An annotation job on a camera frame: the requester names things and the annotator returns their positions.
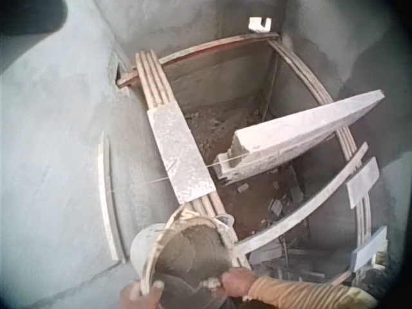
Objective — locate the person's left hand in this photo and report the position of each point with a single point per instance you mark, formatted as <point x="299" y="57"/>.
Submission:
<point x="138" y="296"/>

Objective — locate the person's right hand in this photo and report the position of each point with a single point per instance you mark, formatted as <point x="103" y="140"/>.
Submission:
<point x="239" y="283"/>

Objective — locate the person's right fingers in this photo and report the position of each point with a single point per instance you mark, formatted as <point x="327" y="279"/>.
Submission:
<point x="214" y="283"/>

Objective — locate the round metal mortar pan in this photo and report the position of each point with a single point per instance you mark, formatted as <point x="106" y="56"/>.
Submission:
<point x="190" y="248"/>

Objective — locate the heap of brick rubble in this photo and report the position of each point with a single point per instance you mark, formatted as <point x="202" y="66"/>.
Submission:
<point x="257" y="206"/>

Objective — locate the long white wooden plank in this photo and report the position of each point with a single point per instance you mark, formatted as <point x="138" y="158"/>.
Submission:
<point x="309" y="206"/>

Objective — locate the short grey concrete plank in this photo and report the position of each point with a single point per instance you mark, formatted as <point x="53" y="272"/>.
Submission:
<point x="180" y="154"/>

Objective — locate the small grey concrete slab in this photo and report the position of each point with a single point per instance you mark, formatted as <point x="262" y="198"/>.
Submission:
<point x="370" y="248"/>
<point x="363" y="181"/>

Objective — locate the long grey concrete slab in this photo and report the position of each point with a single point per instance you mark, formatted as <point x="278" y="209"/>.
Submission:
<point x="299" y="135"/>

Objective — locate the red wooden beam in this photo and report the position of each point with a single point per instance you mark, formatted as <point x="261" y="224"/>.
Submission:
<point x="206" y="48"/>

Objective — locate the white wooden wall strip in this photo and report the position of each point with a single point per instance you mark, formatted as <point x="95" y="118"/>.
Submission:
<point x="107" y="199"/>

